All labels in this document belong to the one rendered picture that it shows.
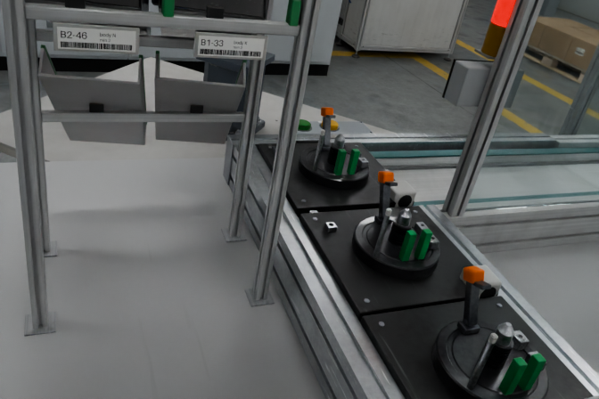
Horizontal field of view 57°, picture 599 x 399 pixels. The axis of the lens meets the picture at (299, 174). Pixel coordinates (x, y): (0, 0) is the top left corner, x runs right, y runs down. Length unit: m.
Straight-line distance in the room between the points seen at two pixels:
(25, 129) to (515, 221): 0.91
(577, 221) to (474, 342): 0.61
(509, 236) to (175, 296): 0.68
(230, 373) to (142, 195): 0.47
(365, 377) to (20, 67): 0.53
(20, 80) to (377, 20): 4.80
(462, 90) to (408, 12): 4.54
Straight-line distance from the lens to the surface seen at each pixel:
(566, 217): 1.30
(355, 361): 0.73
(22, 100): 0.69
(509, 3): 0.97
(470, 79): 0.97
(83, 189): 1.17
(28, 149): 0.71
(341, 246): 0.89
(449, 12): 5.78
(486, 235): 1.16
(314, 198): 0.99
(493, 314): 0.86
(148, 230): 1.05
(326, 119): 1.11
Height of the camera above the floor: 1.48
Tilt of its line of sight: 29 degrees down
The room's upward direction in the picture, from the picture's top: 11 degrees clockwise
